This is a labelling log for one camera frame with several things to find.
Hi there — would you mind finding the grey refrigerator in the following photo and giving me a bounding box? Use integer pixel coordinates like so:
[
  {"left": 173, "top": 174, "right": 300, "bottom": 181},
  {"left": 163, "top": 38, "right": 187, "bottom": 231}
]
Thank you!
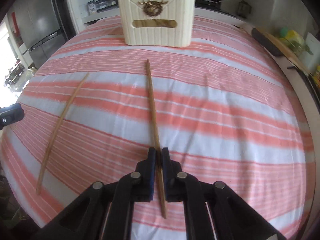
[{"left": 12, "top": 0, "right": 67, "bottom": 69}]

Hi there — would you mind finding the red white striped tablecloth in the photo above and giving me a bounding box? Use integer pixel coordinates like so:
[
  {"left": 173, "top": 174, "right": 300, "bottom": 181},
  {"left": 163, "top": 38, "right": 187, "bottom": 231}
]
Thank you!
[{"left": 1, "top": 16, "right": 316, "bottom": 238}]

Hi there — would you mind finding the light green tray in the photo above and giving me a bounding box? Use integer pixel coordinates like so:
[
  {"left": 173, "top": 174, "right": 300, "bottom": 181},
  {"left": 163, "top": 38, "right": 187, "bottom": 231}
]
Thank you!
[{"left": 287, "top": 66, "right": 319, "bottom": 102}]

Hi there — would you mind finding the yellow printed cup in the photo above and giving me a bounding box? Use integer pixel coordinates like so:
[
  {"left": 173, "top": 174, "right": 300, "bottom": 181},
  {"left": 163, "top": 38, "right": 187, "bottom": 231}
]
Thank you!
[{"left": 312, "top": 65, "right": 320, "bottom": 88}]

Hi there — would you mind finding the wooden cutting board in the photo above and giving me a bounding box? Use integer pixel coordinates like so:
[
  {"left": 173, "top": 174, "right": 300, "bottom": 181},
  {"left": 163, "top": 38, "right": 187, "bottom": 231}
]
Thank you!
[{"left": 251, "top": 28, "right": 310, "bottom": 75}]

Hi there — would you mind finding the cream ribbed utensil holder box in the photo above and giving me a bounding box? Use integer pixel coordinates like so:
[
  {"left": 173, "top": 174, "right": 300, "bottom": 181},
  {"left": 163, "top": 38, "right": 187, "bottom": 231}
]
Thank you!
[{"left": 118, "top": 0, "right": 195, "bottom": 48}]

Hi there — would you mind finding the black gas stove top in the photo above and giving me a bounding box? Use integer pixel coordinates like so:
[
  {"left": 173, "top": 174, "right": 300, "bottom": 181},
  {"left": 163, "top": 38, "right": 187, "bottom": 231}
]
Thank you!
[{"left": 195, "top": 0, "right": 236, "bottom": 17}]

